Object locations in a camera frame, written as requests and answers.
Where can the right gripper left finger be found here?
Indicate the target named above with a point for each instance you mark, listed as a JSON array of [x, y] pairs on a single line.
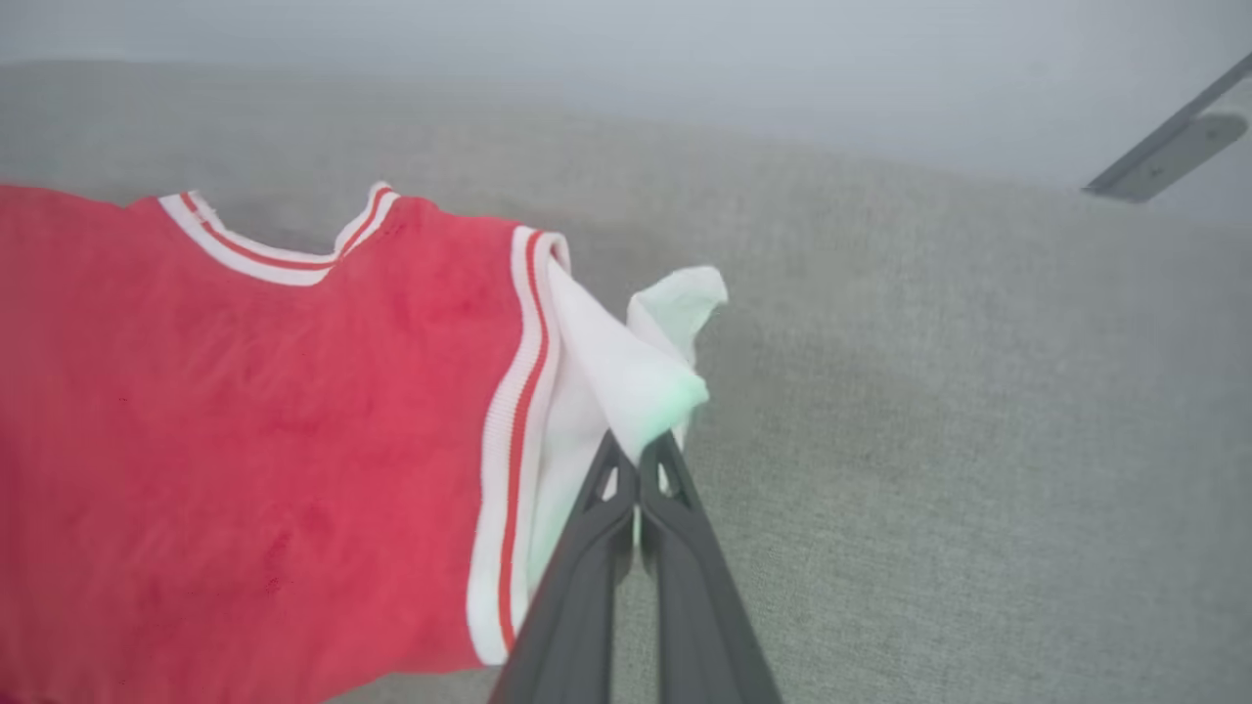
[[577, 606]]

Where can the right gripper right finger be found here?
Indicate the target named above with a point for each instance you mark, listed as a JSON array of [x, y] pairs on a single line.
[[699, 616]]

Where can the red white-trimmed jersey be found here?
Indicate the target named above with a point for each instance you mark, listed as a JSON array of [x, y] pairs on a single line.
[[245, 440]]

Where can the grey metal leg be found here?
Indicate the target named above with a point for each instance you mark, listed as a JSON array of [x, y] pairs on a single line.
[[1169, 152]]

